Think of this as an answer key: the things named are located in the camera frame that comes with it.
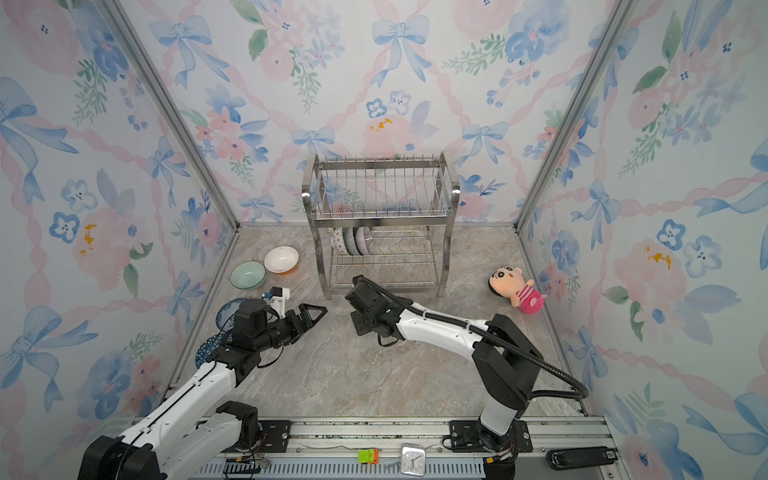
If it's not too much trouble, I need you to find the stainless steel dish rack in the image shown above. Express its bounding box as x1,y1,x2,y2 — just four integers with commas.
300,152,461,299

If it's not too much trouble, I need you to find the blue white patterned bowl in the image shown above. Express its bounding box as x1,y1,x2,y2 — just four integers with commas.
215,298,246,332

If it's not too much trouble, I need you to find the black stapler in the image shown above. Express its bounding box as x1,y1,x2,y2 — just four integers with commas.
545,446,618,471

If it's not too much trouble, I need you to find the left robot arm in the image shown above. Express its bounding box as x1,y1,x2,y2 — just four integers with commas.
78,299,328,479

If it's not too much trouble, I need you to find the white orange bowl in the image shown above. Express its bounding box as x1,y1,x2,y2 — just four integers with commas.
263,245,300,275

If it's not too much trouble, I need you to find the green white patterned bowl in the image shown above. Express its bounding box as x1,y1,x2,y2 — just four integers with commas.
331,228,348,256

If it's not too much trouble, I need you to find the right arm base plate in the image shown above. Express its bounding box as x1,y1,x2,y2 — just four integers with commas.
444,419,533,455

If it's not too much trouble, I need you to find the green orange small block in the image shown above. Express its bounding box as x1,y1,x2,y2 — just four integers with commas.
357,448,380,464

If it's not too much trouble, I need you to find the pale green bowl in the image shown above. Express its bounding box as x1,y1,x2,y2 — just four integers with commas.
230,261,266,290

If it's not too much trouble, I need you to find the plush doll pink shirt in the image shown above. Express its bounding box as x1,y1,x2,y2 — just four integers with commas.
488,266,546,315

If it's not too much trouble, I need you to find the blue mesh pattern bowl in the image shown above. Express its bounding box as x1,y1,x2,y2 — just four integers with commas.
194,332,229,368

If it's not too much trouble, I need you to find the black connector with wires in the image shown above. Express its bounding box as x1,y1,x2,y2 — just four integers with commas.
222,458,262,479

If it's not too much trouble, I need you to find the small silver alarm clock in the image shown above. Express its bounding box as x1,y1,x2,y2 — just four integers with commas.
399,444,427,477

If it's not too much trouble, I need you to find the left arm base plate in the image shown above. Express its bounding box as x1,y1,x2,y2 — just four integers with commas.
236,420,293,453

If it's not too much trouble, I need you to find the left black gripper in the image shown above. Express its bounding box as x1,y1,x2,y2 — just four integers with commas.
255,303,326,354

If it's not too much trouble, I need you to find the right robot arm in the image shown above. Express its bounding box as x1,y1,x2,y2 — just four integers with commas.
345,275,543,453

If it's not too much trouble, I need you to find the dark blue flower bowl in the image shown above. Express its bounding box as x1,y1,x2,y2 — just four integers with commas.
342,227,359,256

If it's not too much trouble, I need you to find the pink purple glass bowl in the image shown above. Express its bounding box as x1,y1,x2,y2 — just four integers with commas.
353,227,373,256

